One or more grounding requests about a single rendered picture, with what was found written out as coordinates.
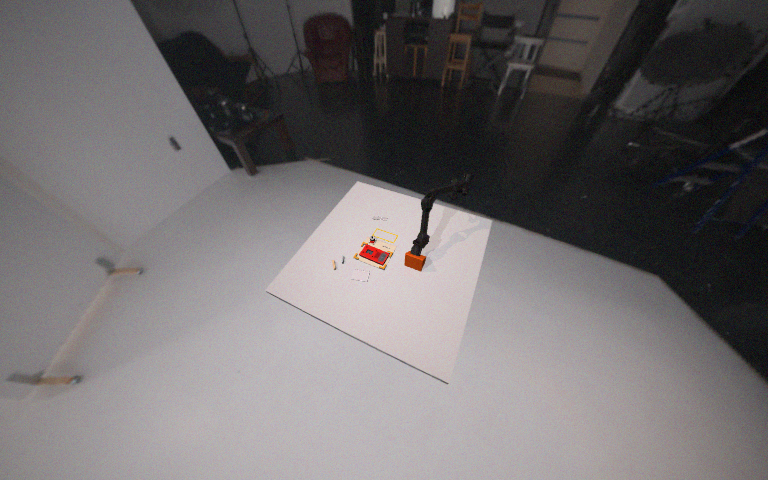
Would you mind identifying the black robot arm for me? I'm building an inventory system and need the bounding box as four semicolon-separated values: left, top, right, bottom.
410;173;473;256

